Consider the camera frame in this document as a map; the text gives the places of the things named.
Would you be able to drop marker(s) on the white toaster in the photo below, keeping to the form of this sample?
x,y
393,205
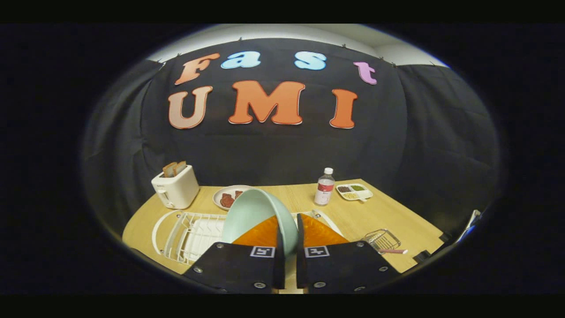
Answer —
x,y
178,190

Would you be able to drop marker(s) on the white plate with meat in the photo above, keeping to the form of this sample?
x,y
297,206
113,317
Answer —
x,y
218,196

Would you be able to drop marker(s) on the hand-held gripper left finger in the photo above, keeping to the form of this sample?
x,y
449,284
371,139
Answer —
x,y
280,269

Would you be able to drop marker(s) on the black backdrop cloth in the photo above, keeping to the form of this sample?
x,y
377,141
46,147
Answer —
x,y
397,145

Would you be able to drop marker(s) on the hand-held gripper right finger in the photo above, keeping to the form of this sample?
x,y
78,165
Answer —
x,y
301,269

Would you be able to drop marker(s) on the pale green plate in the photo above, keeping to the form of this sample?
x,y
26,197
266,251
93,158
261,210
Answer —
x,y
251,216

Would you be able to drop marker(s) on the toast bread slice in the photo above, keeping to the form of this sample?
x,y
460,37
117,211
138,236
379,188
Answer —
x,y
180,167
168,170

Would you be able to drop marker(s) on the white divided condiment tray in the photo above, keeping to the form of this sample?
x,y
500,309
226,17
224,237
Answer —
x,y
366,194

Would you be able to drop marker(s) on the black table clamp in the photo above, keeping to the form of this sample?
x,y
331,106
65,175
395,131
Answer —
x,y
446,237
422,256

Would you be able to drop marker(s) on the clear bottle with red label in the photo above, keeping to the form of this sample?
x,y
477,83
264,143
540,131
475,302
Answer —
x,y
324,190

